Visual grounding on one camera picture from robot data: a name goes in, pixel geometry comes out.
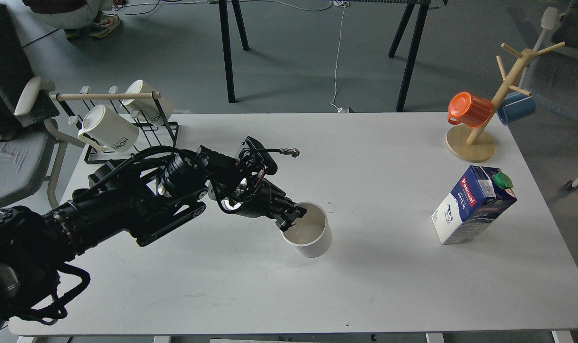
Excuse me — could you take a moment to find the wooden mug tree stand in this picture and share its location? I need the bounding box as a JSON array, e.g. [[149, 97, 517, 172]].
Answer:
[[446, 41, 565, 162]]

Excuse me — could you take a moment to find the black wire mug rack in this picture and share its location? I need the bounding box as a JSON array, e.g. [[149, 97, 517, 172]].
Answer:
[[51, 85, 179, 164]]

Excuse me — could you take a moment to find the white mug rear on rack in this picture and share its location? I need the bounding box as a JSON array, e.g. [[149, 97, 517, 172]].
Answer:
[[121, 80, 176, 127]]

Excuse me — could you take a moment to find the grey office chair left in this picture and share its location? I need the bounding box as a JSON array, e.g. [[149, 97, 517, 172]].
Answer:
[[0, 3, 84, 208]]

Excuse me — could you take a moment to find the white mug front on rack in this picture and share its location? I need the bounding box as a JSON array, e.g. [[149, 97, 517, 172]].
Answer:
[[78, 105, 139, 153]]

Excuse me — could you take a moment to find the grey office chair right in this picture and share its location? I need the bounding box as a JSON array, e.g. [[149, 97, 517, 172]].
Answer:
[[522, 0, 578, 191]]

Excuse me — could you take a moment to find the white mug on rack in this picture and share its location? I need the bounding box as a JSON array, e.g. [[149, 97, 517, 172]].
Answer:
[[78, 105, 139, 153], [121, 80, 176, 127]]

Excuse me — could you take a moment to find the white mug with black handle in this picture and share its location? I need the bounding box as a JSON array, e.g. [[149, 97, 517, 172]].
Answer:
[[282, 202, 333, 258]]

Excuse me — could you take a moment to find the black legged background table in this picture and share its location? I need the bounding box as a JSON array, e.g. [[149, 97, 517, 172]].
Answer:
[[217, 0, 449, 111]]

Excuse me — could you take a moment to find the grey office chair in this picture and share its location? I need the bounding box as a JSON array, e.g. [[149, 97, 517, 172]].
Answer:
[[522, 0, 578, 191], [0, 3, 84, 208]]

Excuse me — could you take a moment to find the blue white milk carton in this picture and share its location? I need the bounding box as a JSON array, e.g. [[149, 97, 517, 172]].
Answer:
[[432, 165, 517, 245]]

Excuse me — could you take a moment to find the white cable on floor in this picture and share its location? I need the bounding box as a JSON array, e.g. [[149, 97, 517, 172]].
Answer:
[[241, 0, 351, 114]]

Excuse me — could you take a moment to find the orange cup on tree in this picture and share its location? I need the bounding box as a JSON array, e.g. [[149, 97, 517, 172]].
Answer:
[[447, 91, 494, 129]]

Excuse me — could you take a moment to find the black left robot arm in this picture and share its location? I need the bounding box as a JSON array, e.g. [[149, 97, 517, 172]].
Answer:
[[0, 137, 307, 325]]

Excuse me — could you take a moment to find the person crouching in background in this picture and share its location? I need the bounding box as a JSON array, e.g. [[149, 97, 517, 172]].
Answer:
[[23, 0, 127, 40]]

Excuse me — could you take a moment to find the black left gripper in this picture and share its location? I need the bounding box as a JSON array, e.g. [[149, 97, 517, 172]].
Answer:
[[209, 178, 307, 232]]

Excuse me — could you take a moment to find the blue cup on tree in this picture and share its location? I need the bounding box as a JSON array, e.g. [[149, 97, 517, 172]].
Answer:
[[496, 91, 536, 126]]

